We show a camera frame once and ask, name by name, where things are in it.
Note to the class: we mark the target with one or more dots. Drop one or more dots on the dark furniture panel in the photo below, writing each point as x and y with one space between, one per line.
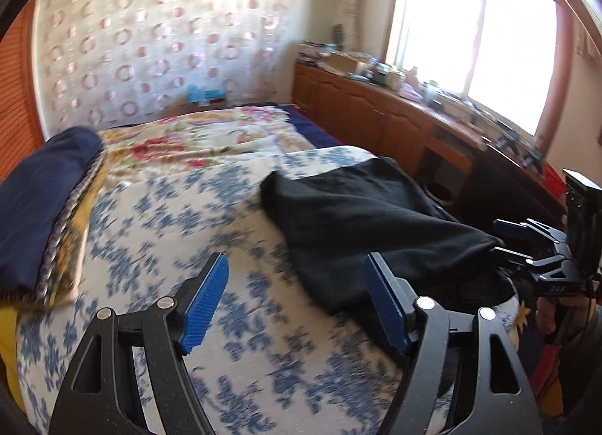
498 181

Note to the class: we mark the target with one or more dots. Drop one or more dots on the wooden cabinet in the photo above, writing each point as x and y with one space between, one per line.
357 106

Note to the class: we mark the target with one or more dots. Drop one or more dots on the bright window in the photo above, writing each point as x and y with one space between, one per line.
437 31

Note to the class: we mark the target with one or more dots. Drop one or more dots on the person's right hand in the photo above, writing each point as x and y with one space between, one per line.
546 316

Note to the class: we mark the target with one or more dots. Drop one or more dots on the dark blue bed sheet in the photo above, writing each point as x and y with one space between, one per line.
315 129

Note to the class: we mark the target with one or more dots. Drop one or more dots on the dark waste bin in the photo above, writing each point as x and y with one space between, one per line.
439 191

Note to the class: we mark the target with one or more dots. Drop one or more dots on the clutter of small household things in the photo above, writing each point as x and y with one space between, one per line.
348 61

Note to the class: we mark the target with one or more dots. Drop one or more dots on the folded beige cloth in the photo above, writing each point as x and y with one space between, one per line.
77 277

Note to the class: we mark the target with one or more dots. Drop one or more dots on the pale yellow cloth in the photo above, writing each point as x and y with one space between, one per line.
9 345

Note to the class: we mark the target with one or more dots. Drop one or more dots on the folded navy paisley garment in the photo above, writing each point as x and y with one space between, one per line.
70 210

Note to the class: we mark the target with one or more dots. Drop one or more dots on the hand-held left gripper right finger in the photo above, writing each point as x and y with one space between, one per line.
383 303

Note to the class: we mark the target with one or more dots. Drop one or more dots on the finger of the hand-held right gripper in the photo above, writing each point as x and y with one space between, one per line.
512 255
510 227

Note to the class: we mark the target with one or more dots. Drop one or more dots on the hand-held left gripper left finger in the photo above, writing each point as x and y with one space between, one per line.
204 303

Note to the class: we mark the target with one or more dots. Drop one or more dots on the black garment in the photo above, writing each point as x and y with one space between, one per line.
357 219

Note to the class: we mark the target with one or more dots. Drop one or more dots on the folded mustard patterned cloth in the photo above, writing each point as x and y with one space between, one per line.
82 230

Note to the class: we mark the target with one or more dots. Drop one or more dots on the light blue box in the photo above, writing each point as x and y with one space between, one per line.
204 94

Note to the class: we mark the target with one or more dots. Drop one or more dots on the red flowered blanket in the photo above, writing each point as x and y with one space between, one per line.
197 134

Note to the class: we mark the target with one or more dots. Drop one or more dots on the wooden slatted door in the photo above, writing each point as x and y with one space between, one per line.
19 87

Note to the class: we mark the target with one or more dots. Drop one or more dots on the blue floral bed cover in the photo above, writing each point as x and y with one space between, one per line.
235 209

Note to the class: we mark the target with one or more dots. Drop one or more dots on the circle patterned curtain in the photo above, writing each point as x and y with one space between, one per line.
141 16

